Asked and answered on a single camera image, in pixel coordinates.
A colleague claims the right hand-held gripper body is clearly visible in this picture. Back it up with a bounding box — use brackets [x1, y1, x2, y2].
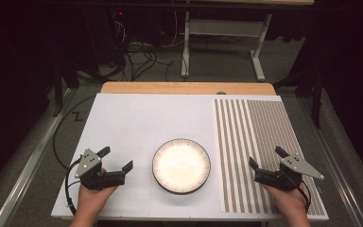
[253, 152, 325, 193]

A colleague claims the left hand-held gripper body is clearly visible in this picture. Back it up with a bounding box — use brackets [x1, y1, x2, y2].
[74, 148, 126, 191]

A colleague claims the white plate with dark rim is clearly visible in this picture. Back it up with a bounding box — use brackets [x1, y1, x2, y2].
[151, 138, 212, 196]

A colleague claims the person's left hand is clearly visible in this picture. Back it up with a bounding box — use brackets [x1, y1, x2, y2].
[76, 167, 119, 219]

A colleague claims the person's right hand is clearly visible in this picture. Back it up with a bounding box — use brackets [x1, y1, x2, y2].
[262, 183, 307, 219]

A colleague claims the striped brown and white placemat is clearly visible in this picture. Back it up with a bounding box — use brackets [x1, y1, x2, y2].
[214, 98, 326, 217]

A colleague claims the white table cover sheet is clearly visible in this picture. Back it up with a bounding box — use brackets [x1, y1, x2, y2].
[50, 93, 330, 222]

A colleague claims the dark tripod stand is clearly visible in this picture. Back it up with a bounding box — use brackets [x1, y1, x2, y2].
[273, 64, 325, 130]
[51, 58, 81, 118]

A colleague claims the wooden table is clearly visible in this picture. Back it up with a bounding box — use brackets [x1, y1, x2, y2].
[100, 81, 277, 96]

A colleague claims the white metal stand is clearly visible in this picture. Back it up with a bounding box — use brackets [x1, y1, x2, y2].
[181, 10, 273, 82]

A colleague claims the dark device with red light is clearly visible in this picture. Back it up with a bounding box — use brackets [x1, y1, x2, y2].
[108, 8, 164, 48]

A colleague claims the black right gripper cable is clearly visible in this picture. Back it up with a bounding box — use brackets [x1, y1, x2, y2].
[291, 176, 313, 213]

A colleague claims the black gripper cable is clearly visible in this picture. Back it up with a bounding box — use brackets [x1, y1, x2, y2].
[52, 95, 96, 217]
[291, 176, 313, 213]

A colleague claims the aluminium floor rail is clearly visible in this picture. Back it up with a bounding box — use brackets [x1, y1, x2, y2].
[0, 88, 78, 227]
[296, 94, 363, 227]

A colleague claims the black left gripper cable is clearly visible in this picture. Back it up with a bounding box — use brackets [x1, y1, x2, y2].
[52, 95, 96, 217]

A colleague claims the tangle of black floor cables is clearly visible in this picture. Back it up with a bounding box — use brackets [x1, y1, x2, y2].
[107, 18, 190, 83]

